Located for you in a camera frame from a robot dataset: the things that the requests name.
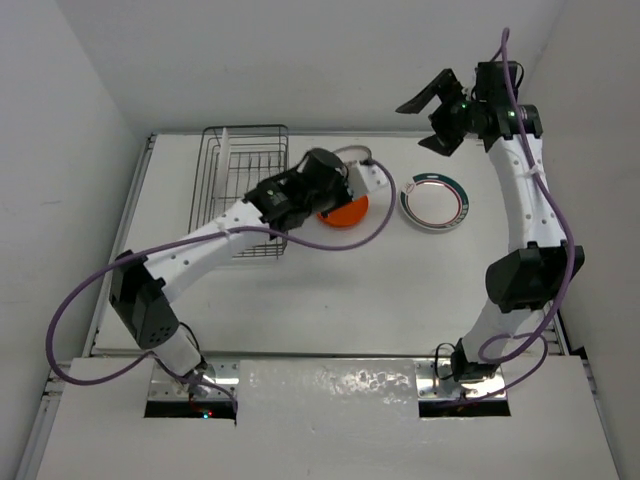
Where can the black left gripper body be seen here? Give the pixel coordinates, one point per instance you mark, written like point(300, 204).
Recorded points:
point(336, 191)

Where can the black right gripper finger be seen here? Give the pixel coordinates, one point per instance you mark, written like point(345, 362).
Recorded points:
point(445, 86)
point(436, 145)

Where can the white plate teal rim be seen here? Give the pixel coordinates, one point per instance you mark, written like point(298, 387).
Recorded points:
point(434, 202)

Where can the orange plate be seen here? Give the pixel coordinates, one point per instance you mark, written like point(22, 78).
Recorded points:
point(347, 216)

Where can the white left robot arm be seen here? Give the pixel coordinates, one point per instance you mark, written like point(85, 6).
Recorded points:
point(143, 289)

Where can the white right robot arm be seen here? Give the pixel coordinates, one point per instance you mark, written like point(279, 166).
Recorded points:
point(532, 273)

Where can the white foam cover board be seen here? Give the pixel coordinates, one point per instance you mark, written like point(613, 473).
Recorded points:
point(331, 419)

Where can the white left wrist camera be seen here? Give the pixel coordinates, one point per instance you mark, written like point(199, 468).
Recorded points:
point(364, 179)

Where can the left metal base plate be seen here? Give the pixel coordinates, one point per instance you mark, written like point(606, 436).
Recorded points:
point(211, 383)

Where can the metal base plate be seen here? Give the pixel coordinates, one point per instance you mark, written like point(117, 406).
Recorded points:
point(433, 384)
point(211, 383)

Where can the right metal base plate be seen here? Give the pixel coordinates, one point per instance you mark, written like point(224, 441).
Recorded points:
point(433, 384)

